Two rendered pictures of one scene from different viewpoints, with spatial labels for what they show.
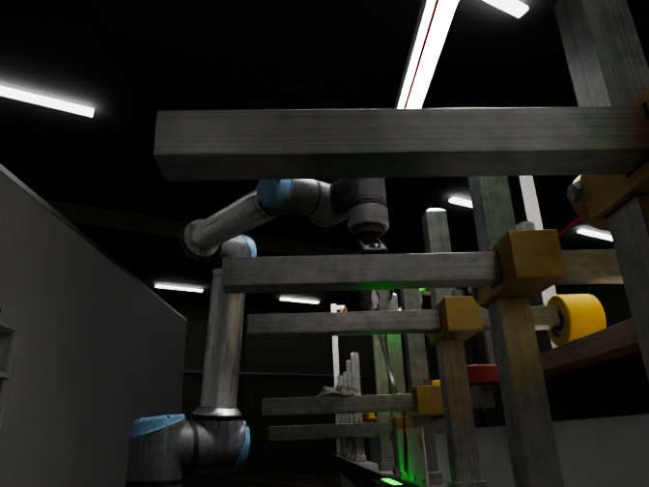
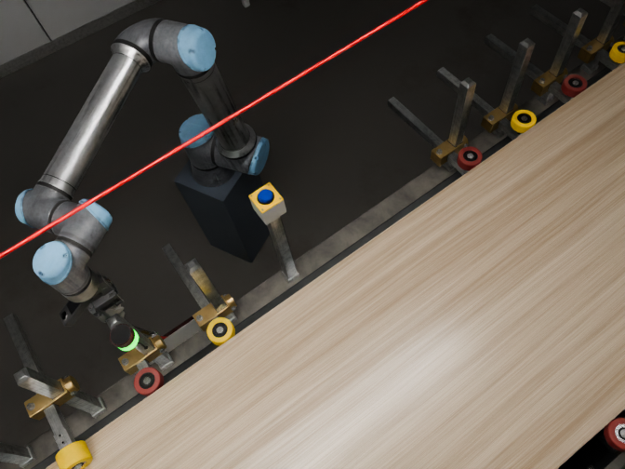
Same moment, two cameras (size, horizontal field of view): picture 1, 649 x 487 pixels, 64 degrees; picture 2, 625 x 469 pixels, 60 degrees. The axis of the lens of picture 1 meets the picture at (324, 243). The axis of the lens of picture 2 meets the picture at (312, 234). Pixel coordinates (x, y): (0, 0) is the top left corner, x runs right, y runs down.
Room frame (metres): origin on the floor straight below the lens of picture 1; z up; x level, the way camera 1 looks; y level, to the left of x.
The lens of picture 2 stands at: (1.36, -0.93, 2.43)
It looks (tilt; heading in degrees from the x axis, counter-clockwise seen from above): 62 degrees down; 67
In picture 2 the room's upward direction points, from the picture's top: 11 degrees counter-clockwise
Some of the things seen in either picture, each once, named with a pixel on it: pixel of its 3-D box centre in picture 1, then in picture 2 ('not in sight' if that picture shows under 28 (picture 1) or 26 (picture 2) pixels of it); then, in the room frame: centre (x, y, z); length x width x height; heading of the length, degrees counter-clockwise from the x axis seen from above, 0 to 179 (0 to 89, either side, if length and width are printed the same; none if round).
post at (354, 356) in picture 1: (357, 409); (458, 130); (2.31, -0.11, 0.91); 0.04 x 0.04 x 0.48; 3
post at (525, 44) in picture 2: (352, 411); (511, 93); (2.56, -0.10, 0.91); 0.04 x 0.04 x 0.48; 3
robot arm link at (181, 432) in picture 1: (159, 445); (204, 140); (1.58, 0.49, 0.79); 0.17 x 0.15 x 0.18; 126
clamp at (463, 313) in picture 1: (451, 323); (53, 396); (0.79, -0.19, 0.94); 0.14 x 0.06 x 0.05; 3
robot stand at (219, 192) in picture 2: not in sight; (230, 205); (1.58, 0.50, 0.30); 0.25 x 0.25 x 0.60; 30
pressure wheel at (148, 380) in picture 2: (479, 394); (152, 384); (1.03, -0.28, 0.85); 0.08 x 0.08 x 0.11
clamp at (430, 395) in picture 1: (424, 402); (143, 355); (1.04, -0.18, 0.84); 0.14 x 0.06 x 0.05; 3
